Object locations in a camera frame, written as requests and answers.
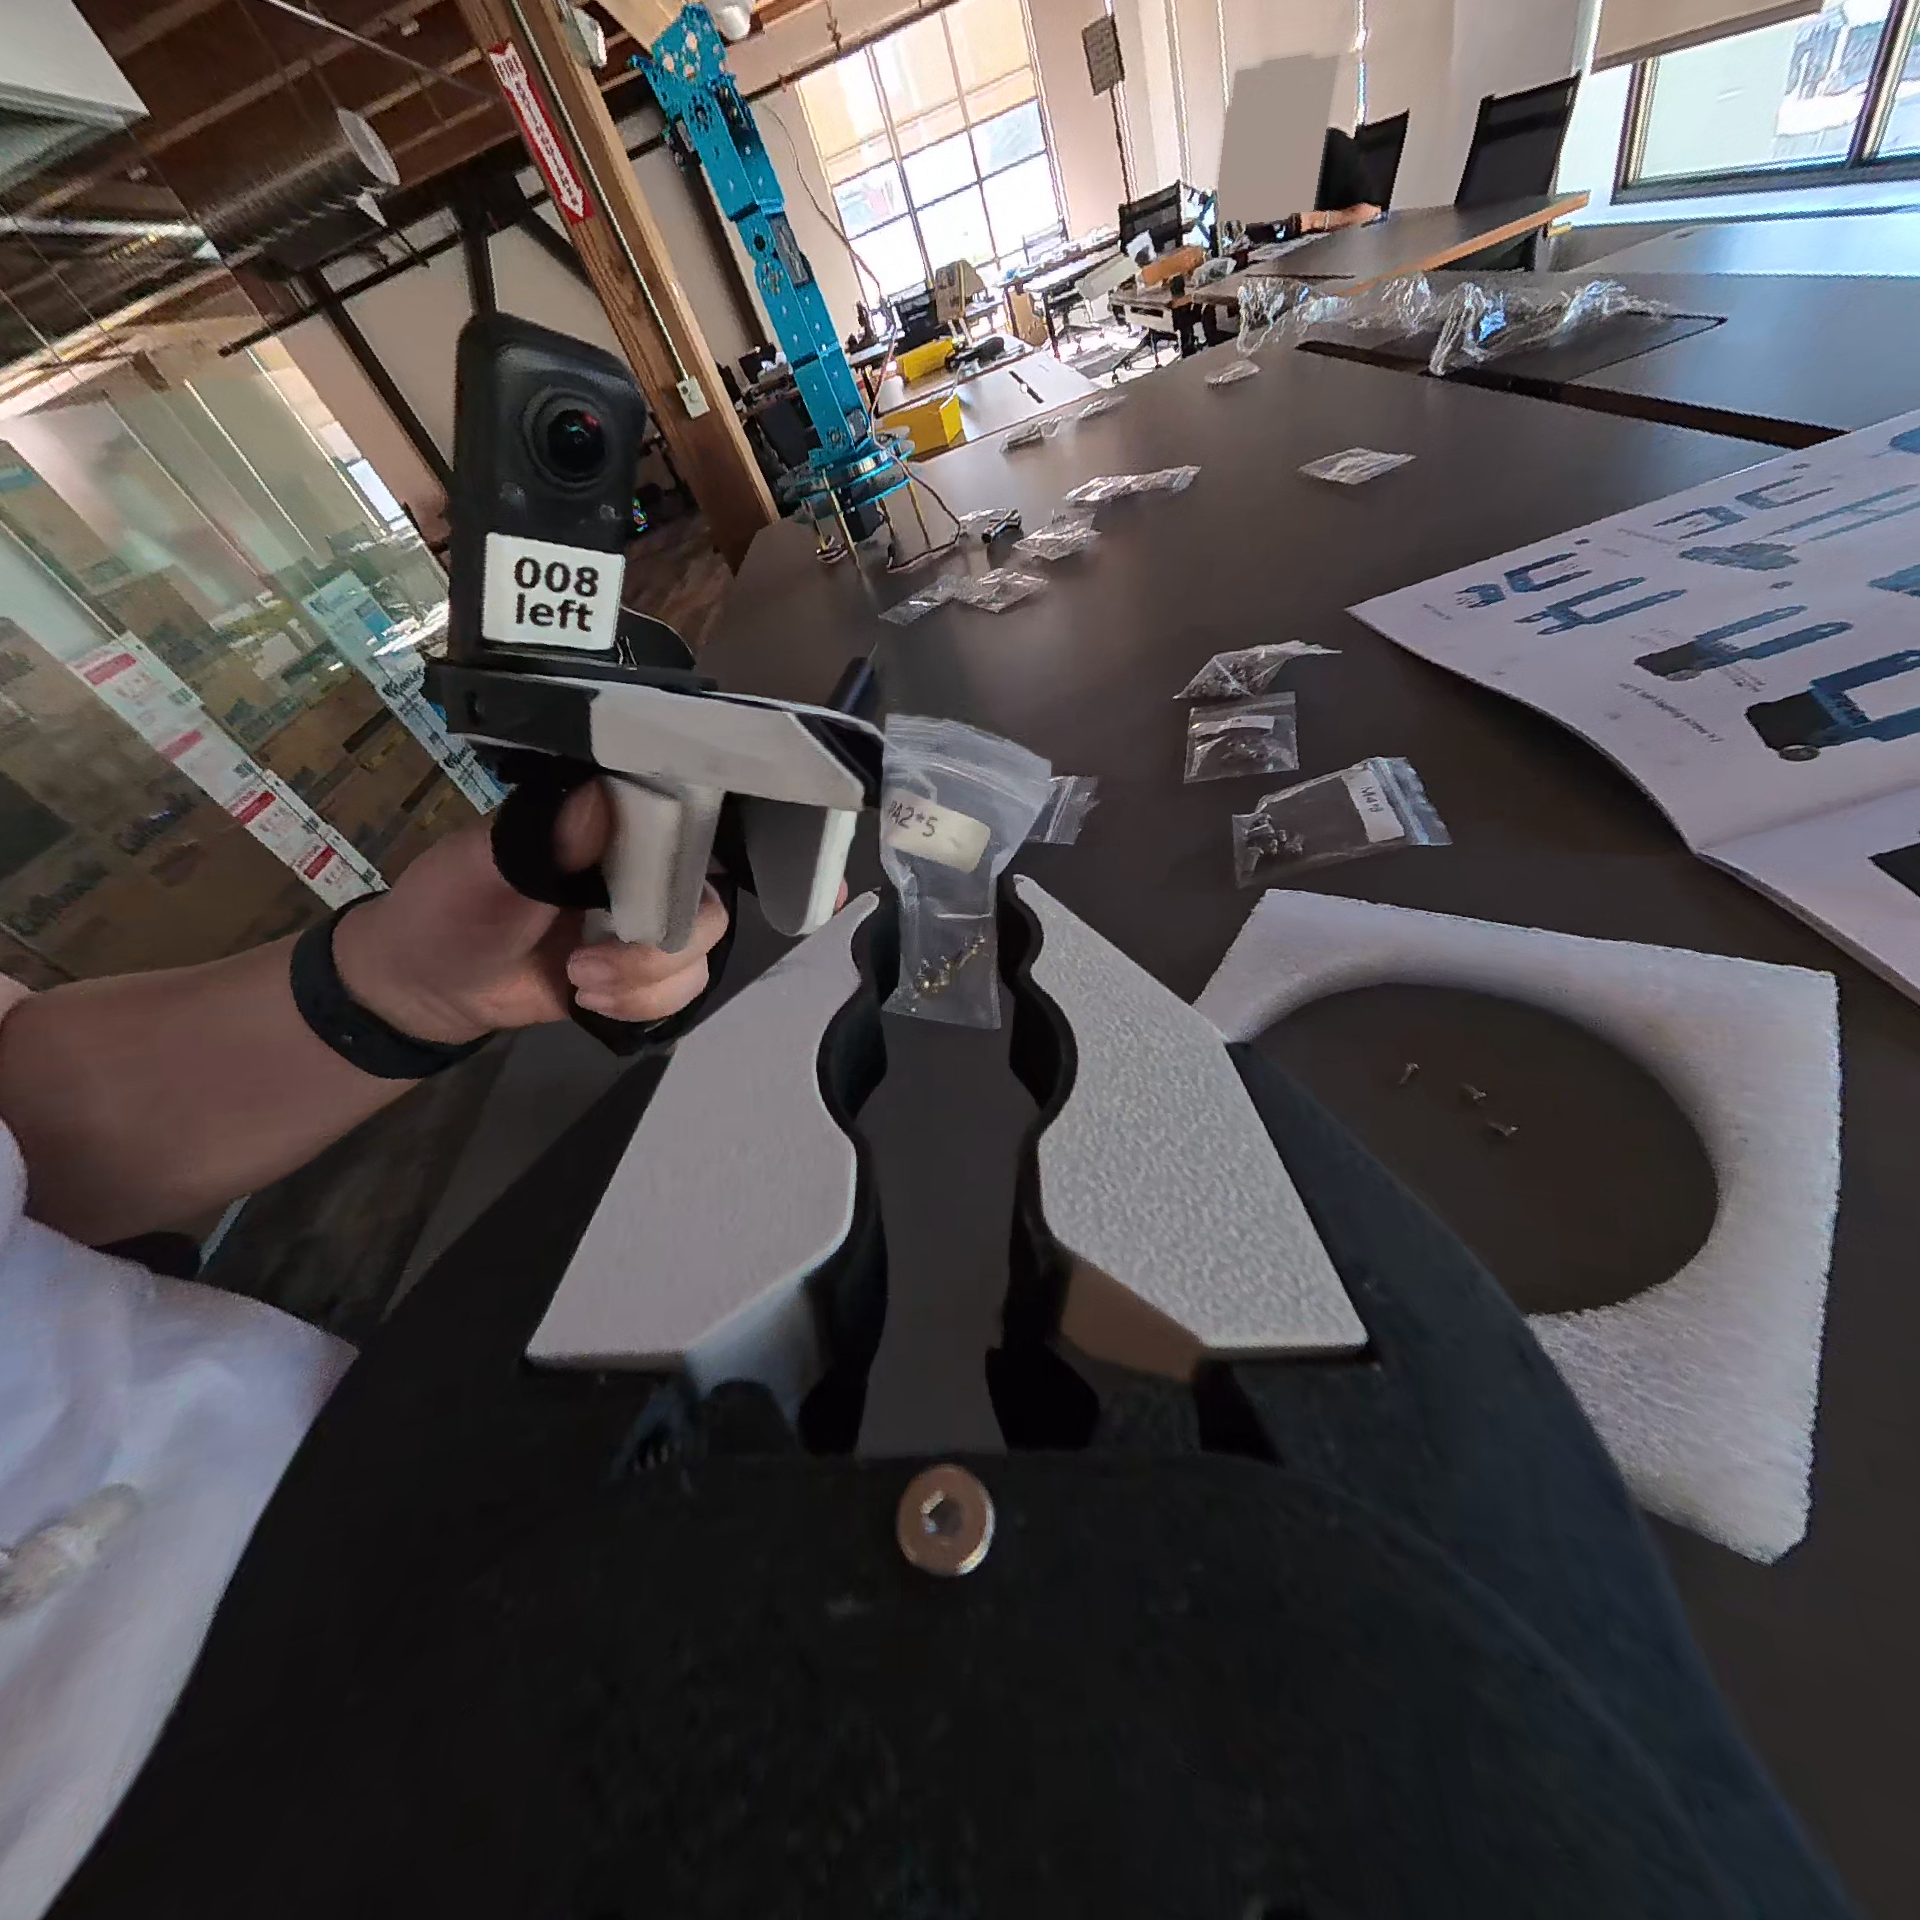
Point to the scattered small plastic packets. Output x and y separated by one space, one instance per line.
1003 588

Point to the light wooden table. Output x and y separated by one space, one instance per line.
1019 395

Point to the black office chair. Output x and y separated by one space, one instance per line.
1518 142
1362 159

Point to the black wristband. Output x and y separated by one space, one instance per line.
352 1004

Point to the person's white shirt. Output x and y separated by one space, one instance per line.
118 1382

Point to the wooden support post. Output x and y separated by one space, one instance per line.
644 301

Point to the dark table with wood edge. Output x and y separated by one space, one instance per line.
1424 240

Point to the red and white sign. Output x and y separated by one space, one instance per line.
539 136

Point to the glass partition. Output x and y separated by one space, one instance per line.
149 599

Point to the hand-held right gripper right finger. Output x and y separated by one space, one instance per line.
1170 1186

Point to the printed instruction manual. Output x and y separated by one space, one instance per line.
1576 706

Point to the blue toy robot arm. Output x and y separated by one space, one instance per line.
780 270

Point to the dark brown desk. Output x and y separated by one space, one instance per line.
1141 587

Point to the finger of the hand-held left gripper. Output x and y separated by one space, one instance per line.
803 869
721 744

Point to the pale roller blind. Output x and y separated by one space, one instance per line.
1693 30

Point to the small zip bag of screws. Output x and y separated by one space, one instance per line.
944 811

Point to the large paned window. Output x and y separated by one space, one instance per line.
930 149

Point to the yellow box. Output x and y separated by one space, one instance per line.
930 429

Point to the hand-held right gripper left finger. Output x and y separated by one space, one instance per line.
721 1200

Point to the person's left forearm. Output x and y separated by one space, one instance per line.
165 1096

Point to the white foam frame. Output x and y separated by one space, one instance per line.
1723 1050

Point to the white earphone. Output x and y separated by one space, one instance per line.
76 1539

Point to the wide window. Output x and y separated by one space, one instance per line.
1723 119

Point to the person's left hand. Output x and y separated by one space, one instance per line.
481 944

